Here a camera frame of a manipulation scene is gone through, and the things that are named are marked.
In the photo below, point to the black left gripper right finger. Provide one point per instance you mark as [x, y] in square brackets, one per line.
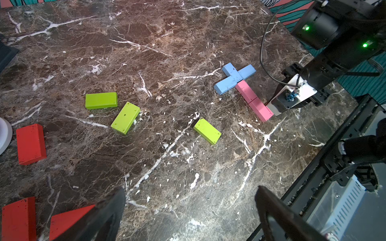
[279, 222]

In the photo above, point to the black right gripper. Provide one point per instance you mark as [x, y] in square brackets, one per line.
[338, 59]

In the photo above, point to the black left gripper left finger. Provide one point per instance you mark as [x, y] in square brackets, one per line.
[101, 223]

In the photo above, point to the blue block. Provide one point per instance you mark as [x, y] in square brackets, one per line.
[229, 69]
[226, 84]
[247, 71]

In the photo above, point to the green block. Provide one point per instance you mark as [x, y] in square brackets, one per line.
[101, 100]
[125, 118]
[207, 131]

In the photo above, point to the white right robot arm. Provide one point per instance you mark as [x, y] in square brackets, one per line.
[349, 33]

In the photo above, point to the red block front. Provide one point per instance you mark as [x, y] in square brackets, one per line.
[19, 221]

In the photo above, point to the red block near button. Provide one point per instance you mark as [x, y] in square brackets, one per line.
[30, 144]

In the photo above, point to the green dome push button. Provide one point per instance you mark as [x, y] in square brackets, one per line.
[6, 133]

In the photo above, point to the folded black chess board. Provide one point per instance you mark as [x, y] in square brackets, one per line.
[6, 55]

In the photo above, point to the white slotted cable duct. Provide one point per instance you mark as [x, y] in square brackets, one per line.
[336, 209]

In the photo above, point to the black front rail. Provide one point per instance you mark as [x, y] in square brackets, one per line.
[357, 148]

